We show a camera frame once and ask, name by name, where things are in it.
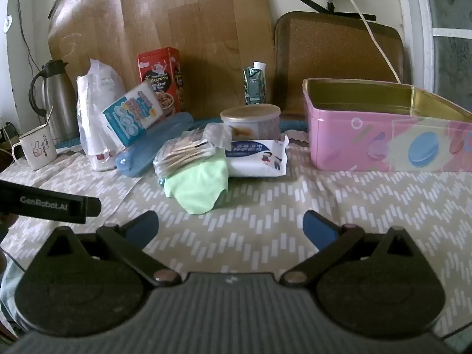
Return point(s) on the wood pattern board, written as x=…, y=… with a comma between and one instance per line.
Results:
x=184, y=25

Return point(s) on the round snack can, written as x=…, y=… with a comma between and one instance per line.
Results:
x=254, y=121

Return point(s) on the frosted glass window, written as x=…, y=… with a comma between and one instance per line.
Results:
x=416, y=25

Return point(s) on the blue and white box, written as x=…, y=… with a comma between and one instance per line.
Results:
x=132, y=114

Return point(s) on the brown woven chair back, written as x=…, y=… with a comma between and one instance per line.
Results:
x=332, y=48

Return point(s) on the steel thermos kettle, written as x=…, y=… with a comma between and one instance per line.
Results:
x=59, y=96

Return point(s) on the light green cloth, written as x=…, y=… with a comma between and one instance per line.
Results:
x=195, y=184

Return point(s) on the spoon in mug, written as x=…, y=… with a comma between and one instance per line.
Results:
x=48, y=116

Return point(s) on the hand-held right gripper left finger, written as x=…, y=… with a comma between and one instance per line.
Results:
x=142, y=226

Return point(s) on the pink tin box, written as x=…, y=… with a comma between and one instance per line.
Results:
x=350, y=143

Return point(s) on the cotton swab pack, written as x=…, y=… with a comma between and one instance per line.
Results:
x=180, y=155

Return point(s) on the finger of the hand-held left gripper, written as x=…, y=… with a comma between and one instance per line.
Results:
x=94, y=206

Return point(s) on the plastic bag of cups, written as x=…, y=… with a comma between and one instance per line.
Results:
x=90, y=118

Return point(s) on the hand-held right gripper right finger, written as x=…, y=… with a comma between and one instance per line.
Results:
x=319, y=228

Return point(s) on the white enamel mug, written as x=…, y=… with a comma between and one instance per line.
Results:
x=37, y=151

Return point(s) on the blue plastic case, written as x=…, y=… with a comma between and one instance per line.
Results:
x=147, y=149

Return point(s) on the red snack box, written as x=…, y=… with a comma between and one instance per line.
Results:
x=162, y=70

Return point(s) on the white wet wipes pack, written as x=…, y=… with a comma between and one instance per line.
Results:
x=254, y=158

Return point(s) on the black tape strip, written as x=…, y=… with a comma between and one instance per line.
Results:
x=354, y=14
x=313, y=2

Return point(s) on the white wall socket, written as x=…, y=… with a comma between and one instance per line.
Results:
x=8, y=24

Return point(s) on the green drink carton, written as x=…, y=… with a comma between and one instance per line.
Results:
x=254, y=84

